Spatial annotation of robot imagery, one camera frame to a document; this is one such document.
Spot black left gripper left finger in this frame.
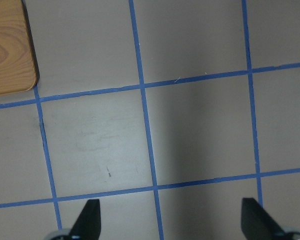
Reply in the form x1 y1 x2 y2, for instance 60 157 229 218
68 199 101 240

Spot wooden tray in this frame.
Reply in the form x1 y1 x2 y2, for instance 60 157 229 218
0 0 40 96

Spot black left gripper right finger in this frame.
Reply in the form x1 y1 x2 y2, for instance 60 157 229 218
241 197 288 240

